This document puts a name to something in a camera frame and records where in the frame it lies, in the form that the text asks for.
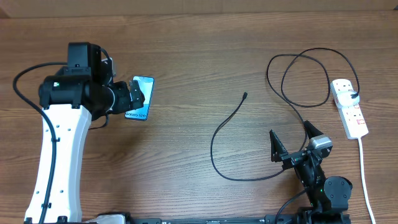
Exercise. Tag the blue Galaxy smartphone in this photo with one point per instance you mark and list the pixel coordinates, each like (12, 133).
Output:
(147, 87)

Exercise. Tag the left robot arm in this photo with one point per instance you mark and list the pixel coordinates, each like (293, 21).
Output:
(82, 91)

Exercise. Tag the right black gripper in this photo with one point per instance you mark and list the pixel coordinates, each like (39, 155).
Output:
(278, 154)

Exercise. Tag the white power strip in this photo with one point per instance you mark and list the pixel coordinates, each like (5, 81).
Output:
(351, 117)

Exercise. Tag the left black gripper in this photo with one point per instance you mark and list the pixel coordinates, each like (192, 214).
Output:
(122, 89)

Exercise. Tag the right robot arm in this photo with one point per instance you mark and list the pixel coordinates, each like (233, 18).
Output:
(328, 196)

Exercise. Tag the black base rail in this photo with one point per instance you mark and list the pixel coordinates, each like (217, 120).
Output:
(125, 217)

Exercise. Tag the white USB charger plug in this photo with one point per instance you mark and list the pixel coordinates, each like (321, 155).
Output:
(346, 99)

